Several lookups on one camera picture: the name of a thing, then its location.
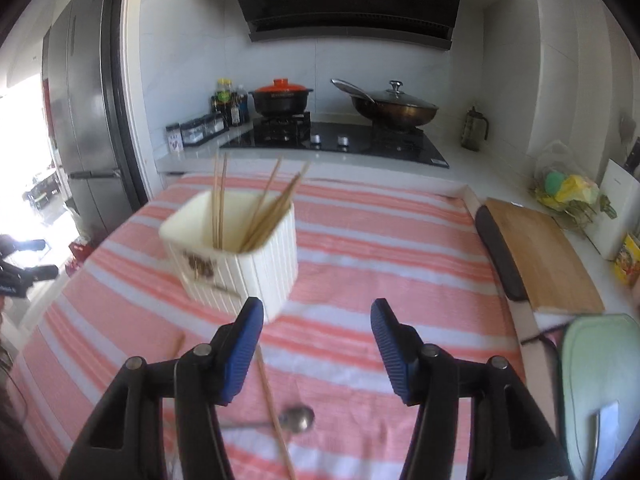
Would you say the wooden chopstick four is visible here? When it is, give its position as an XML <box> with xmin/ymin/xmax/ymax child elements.
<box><xmin>255</xmin><ymin>344</ymin><xmax>297</xmax><ymax>480</ymax></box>

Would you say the steel spoon crossed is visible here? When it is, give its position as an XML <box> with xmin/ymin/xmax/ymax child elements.
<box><xmin>220</xmin><ymin>404</ymin><xmax>314</xmax><ymax>434</ymax></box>

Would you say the wooden chopstick seven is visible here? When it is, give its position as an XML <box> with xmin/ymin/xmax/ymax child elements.
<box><xmin>240</xmin><ymin>158</ymin><xmax>311</xmax><ymax>252</ymax></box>

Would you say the wooden chopstick two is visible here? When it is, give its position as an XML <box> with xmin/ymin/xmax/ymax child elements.
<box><xmin>217</xmin><ymin>154</ymin><xmax>229</xmax><ymax>250</ymax></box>

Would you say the wooden chopstick six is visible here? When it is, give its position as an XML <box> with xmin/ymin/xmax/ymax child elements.
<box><xmin>240</xmin><ymin>156</ymin><xmax>284</xmax><ymax>252</ymax></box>

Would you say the wooden chopstick five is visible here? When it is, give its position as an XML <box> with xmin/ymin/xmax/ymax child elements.
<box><xmin>170</xmin><ymin>333</ymin><xmax>186</xmax><ymax>359</ymax></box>

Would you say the wooden chopstick three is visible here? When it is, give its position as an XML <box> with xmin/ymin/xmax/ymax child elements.
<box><xmin>240</xmin><ymin>172</ymin><xmax>303</xmax><ymax>252</ymax></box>

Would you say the red box on floor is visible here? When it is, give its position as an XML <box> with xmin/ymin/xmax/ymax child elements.
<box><xmin>65</xmin><ymin>240</ymin><xmax>98</xmax><ymax>276</ymax></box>

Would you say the grey refrigerator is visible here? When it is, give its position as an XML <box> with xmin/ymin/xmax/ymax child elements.
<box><xmin>42</xmin><ymin>0</ymin><xmax>148</xmax><ymax>245</ymax></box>

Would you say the pink striped tablecloth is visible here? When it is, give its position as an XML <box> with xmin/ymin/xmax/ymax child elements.
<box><xmin>9</xmin><ymin>176</ymin><xmax>522</xmax><ymax>479</ymax></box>

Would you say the cream utensil holder box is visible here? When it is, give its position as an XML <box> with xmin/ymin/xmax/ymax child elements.
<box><xmin>158</xmin><ymin>190</ymin><xmax>298</xmax><ymax>323</ymax></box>

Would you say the wooden cutting board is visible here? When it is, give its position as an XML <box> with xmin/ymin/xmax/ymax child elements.
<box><xmin>485</xmin><ymin>198</ymin><xmax>604</xmax><ymax>315</ymax></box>

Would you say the green cutting board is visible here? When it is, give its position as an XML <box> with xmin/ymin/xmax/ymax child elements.
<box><xmin>561</xmin><ymin>314</ymin><xmax>639</xmax><ymax>479</ymax></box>

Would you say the white spice shaker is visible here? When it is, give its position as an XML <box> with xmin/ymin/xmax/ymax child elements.
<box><xmin>165</xmin><ymin>122</ymin><xmax>183</xmax><ymax>153</ymax></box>

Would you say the spice jar rack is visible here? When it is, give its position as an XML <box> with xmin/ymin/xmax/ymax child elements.
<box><xmin>180</xmin><ymin>112</ymin><xmax>228</xmax><ymax>148</ymax></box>

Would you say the yellow cup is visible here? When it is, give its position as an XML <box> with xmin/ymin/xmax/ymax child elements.
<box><xmin>614</xmin><ymin>233</ymin><xmax>640</xmax><ymax>286</ymax></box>

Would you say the black gas stove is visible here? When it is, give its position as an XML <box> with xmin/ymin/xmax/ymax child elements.
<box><xmin>222</xmin><ymin>116</ymin><xmax>449</xmax><ymax>168</ymax></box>

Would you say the plastic bag with produce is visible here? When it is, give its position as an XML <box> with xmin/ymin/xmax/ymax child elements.
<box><xmin>530</xmin><ymin>140</ymin><xmax>618</xmax><ymax>233</ymax></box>

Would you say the sauce bottles group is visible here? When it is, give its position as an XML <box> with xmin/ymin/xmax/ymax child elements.
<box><xmin>210</xmin><ymin>78</ymin><xmax>250</xmax><ymax>128</ymax></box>

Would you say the dark glass pitcher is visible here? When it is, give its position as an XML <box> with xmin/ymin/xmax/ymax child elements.
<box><xmin>460</xmin><ymin>106</ymin><xmax>489</xmax><ymax>152</ymax></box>

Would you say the wok with glass lid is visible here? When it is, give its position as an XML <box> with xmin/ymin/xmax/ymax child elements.
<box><xmin>331</xmin><ymin>78</ymin><xmax>438</xmax><ymax>130</ymax></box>

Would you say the white knife block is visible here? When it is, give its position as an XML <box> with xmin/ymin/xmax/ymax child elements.
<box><xmin>586</xmin><ymin>159</ymin><xmax>639</xmax><ymax>261</ymax></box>

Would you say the black pot red lid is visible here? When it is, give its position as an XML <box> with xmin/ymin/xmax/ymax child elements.
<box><xmin>250</xmin><ymin>78</ymin><xmax>312</xmax><ymax>118</ymax></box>

